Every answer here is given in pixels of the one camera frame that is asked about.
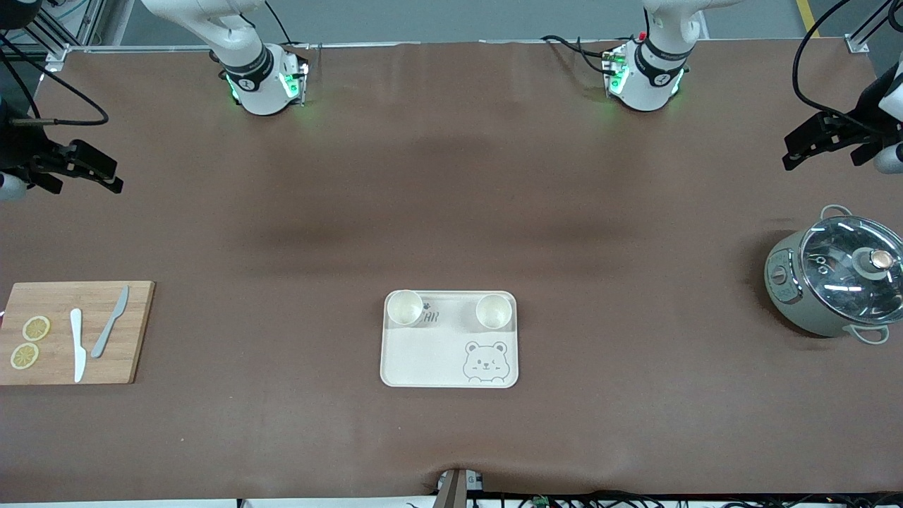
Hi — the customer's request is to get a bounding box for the white cup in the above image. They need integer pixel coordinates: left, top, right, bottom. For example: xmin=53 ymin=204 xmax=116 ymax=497
xmin=386 ymin=290 xmax=424 ymax=327
xmin=475 ymin=294 xmax=513 ymax=330

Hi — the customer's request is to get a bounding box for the wooden cutting board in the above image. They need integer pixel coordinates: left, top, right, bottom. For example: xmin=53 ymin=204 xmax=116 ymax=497
xmin=0 ymin=281 xmax=156 ymax=386

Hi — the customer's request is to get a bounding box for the glass pot lid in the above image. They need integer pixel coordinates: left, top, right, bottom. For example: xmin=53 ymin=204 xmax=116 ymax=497
xmin=799 ymin=216 xmax=903 ymax=325

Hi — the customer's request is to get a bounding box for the grey plastic knife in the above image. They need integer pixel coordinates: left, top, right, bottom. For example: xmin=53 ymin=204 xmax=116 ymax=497
xmin=90 ymin=285 xmax=131 ymax=359

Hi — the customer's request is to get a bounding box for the white plastic knife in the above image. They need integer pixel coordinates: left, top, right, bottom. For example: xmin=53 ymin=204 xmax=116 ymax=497
xmin=69 ymin=308 xmax=87 ymax=384

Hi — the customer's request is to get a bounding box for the grey-green electric cooking pot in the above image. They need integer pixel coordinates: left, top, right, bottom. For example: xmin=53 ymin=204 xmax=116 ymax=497
xmin=764 ymin=204 xmax=903 ymax=346

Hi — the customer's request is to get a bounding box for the brown table mat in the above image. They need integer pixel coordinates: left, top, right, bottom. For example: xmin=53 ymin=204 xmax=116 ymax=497
xmin=0 ymin=39 xmax=903 ymax=503

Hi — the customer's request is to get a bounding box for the cream tray with bear print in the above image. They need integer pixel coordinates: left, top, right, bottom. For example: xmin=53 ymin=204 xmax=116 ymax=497
xmin=380 ymin=290 xmax=519 ymax=389

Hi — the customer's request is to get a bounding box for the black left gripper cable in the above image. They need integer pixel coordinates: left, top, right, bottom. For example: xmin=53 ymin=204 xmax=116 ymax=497
xmin=792 ymin=0 xmax=883 ymax=136

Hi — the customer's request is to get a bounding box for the aluminium frame post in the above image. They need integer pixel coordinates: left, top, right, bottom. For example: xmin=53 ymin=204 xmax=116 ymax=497
xmin=0 ymin=0 xmax=96 ymax=75
xmin=845 ymin=0 xmax=903 ymax=56

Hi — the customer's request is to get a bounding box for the black right arm base cable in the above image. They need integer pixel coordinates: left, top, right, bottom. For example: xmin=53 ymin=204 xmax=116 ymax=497
xmin=264 ymin=0 xmax=311 ymax=50

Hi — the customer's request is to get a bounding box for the black arm base cable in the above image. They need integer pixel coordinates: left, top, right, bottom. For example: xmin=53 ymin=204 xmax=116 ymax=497
xmin=264 ymin=0 xmax=311 ymax=50
xmin=541 ymin=34 xmax=618 ymax=77

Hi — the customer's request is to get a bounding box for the black left arm base cable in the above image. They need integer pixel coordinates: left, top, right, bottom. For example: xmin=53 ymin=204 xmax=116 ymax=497
xmin=541 ymin=34 xmax=618 ymax=77

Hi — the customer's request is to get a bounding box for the brown camera stand post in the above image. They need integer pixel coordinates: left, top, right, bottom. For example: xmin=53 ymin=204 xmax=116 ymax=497
xmin=436 ymin=468 xmax=468 ymax=508

